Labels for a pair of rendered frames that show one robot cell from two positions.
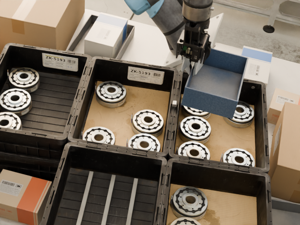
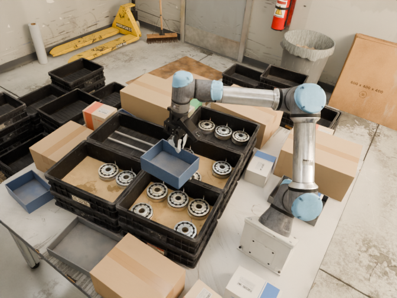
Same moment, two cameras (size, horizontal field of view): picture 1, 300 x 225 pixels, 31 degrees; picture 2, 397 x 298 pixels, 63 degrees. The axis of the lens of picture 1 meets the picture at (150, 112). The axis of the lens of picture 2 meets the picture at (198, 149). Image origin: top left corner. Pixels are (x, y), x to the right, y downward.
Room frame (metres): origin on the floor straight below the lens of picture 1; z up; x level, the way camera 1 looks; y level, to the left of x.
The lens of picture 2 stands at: (1.63, -1.06, 2.06)
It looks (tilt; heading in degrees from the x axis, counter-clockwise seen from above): 41 degrees down; 110
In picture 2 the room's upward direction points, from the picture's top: 5 degrees clockwise
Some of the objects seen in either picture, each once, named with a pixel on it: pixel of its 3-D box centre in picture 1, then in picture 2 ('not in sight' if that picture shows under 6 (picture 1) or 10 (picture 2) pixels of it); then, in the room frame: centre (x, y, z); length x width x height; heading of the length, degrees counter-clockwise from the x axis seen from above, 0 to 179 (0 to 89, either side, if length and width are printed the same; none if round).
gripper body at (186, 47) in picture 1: (193, 35); (177, 121); (1.17, -0.09, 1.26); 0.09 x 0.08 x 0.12; 168
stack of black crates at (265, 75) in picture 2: not in sight; (279, 96); (1.36, 1.83, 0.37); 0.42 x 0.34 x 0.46; 170
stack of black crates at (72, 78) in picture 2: not in sight; (81, 90); (-0.37, 0.98, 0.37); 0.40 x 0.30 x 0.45; 80
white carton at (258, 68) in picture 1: (252, 72); (252, 294); (1.67, -0.38, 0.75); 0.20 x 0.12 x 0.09; 171
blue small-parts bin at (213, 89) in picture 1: (215, 81); (170, 162); (1.18, -0.18, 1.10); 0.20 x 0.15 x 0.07; 170
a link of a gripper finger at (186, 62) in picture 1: (185, 64); (178, 140); (1.17, -0.08, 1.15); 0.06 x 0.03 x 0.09; 168
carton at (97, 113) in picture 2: not in sight; (100, 115); (0.51, 0.20, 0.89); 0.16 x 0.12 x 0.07; 179
